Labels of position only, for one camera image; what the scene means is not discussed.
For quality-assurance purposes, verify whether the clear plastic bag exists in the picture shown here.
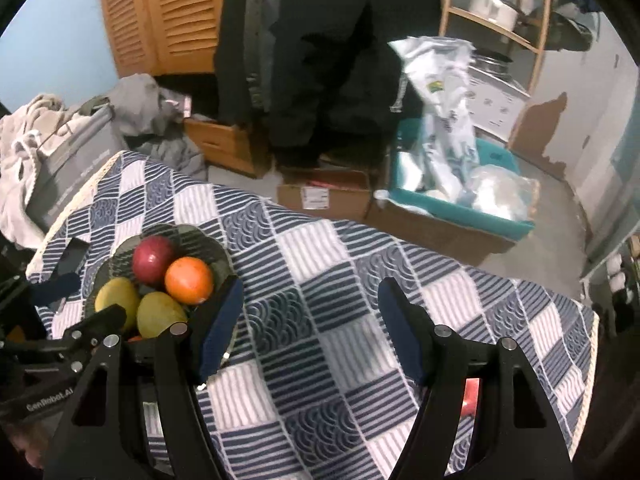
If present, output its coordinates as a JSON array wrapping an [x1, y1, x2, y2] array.
[[461, 163, 542, 224]]

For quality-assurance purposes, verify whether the red apple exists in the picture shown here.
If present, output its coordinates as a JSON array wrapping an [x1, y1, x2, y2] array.
[[132, 236, 177, 286]]

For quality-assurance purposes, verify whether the pink packet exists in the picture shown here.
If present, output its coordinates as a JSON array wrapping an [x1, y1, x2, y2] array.
[[169, 94, 194, 119]]

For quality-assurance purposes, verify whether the beige towel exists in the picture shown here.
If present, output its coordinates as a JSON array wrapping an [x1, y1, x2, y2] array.
[[0, 95, 87, 249]]

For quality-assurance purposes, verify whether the large cardboard box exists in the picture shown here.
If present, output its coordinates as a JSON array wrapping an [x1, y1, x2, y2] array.
[[366, 194, 517, 267]]

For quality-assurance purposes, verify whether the white drawer cabinet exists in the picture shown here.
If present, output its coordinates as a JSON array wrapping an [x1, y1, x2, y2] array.
[[466, 66, 532, 137]]

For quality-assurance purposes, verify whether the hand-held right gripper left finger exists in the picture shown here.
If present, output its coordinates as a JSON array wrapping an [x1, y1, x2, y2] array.
[[42, 275, 246, 480]]

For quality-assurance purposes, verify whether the dark glass bowl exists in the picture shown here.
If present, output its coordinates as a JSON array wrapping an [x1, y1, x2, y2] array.
[[84, 224, 239, 362]]

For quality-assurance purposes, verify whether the small cardboard box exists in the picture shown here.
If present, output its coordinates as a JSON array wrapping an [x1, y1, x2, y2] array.
[[276, 166, 374, 222]]

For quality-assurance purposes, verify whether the blue white checkered blanket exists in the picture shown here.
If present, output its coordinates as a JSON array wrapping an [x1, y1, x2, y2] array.
[[25, 150, 601, 480]]

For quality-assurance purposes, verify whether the dark hanging cloth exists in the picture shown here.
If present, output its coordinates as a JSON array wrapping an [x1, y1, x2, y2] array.
[[549, 0, 609, 52]]

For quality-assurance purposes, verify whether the white printed plastic bag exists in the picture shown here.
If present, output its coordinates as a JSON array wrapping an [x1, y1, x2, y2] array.
[[388, 35, 482, 202]]

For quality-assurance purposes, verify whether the large metal pot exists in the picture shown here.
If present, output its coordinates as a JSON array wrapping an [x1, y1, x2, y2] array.
[[469, 0, 522, 32]]

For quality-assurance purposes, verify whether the person's left hand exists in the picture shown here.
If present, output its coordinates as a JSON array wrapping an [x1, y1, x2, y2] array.
[[0, 416, 55, 469]]

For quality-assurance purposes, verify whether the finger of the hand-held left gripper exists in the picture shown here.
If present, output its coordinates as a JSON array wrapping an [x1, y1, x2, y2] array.
[[0, 236, 92, 322], [0, 304, 128, 362]]

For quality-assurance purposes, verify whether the grey hanging jacket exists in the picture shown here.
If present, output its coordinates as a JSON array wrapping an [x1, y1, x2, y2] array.
[[244, 0, 282, 112]]

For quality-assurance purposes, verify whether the orange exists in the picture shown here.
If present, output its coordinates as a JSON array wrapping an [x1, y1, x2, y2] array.
[[164, 256, 215, 306]]

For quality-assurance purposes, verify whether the small metal pot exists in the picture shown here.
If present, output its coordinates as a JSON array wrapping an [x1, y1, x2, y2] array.
[[471, 49, 514, 79]]

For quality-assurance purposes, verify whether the wooden drawer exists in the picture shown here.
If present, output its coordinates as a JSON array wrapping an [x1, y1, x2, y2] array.
[[183, 116, 274, 179]]

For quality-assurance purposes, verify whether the black hanging jacket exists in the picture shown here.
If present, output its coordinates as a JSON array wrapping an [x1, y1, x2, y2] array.
[[214, 0, 442, 162]]

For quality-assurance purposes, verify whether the yellow-green mango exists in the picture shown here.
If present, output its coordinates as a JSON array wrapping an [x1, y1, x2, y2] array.
[[94, 276, 141, 332], [136, 291, 190, 339]]

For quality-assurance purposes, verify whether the grey clothes pile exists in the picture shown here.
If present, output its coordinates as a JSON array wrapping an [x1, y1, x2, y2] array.
[[106, 73, 209, 182]]

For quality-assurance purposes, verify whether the wooden louvered wardrobe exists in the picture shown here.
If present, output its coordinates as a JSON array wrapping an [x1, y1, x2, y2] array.
[[96, 0, 234, 79]]

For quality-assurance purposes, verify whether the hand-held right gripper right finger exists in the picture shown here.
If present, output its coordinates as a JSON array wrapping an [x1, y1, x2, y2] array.
[[377, 276, 573, 480]]

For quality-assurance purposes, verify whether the teal plastic bin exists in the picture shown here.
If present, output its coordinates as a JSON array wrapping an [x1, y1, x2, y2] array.
[[389, 119, 537, 242]]

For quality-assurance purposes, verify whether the grey fabric bag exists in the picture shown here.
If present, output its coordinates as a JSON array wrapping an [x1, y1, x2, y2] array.
[[24, 104, 132, 232]]

